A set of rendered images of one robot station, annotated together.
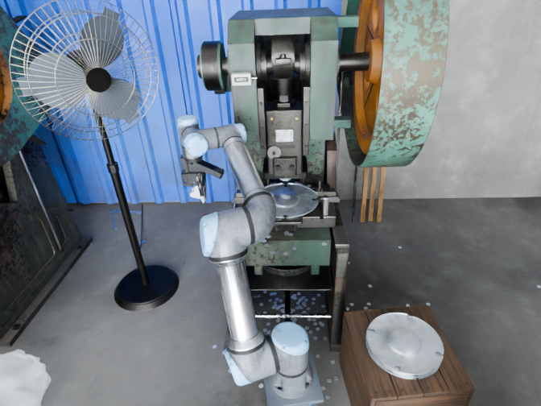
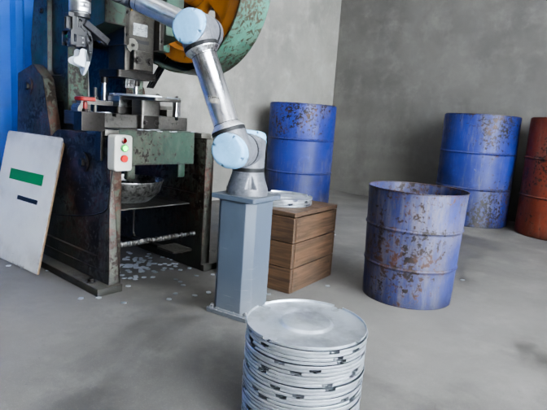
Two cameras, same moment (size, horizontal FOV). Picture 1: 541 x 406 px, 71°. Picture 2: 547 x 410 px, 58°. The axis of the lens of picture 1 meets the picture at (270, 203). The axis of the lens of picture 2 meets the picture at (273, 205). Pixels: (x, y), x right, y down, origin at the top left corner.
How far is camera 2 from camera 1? 1.66 m
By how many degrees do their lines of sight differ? 54
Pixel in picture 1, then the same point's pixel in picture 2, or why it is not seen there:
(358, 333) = not seen: hidden behind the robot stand
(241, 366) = (242, 138)
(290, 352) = (261, 136)
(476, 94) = (194, 98)
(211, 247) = (204, 26)
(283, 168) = (142, 62)
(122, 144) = not seen: outside the picture
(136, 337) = not seen: outside the picture
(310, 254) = (178, 150)
